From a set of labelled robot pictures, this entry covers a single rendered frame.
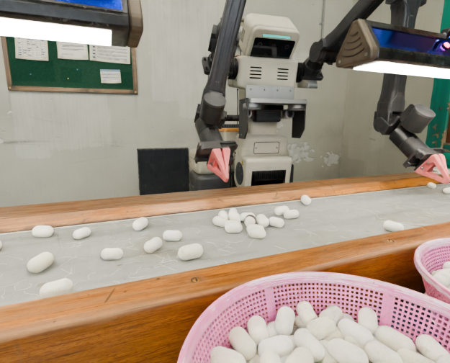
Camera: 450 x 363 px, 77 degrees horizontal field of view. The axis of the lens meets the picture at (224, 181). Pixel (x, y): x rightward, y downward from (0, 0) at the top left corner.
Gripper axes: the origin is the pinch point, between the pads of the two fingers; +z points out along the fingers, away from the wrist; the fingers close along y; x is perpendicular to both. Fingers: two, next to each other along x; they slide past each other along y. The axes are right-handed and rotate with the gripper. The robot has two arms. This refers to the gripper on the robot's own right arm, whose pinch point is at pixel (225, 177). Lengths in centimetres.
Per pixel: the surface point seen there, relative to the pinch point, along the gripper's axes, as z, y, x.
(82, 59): -190, -38, 80
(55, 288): 24.1, -32.0, -13.2
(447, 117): -15, 93, -6
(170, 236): 15.9, -16.7, -5.5
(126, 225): 7.7, -23.1, 3.0
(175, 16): -211, 35, 48
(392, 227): 24.6, 22.0, -12.6
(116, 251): 18.3, -25.4, -8.3
